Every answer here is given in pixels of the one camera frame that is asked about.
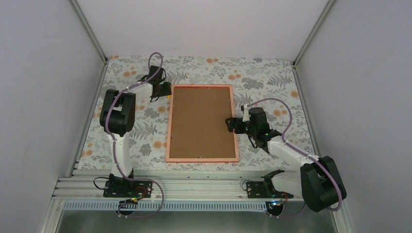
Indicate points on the aluminium extrusion rail base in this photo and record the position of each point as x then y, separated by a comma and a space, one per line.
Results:
176, 184

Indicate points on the aluminium corner post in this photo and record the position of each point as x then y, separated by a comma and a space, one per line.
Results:
88, 29
324, 13

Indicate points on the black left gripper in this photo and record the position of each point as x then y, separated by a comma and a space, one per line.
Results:
167, 91

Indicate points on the left aluminium corner post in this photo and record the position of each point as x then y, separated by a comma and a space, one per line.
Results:
88, 29

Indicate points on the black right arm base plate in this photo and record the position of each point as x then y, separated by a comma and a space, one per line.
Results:
259, 190

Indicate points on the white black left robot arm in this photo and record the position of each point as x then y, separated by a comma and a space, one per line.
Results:
118, 118

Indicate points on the right aluminium corner post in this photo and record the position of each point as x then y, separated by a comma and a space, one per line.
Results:
324, 13

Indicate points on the red wooden picture frame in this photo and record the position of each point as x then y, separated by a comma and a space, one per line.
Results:
197, 132

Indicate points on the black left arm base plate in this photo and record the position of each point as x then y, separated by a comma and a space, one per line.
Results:
128, 189

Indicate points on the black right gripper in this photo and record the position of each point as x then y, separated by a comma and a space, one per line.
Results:
233, 120

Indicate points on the grey slotted cable duct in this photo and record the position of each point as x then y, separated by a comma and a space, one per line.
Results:
151, 206

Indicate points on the floral patterned table mat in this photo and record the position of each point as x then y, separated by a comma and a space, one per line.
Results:
266, 83

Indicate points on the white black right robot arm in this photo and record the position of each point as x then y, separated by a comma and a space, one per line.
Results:
314, 179

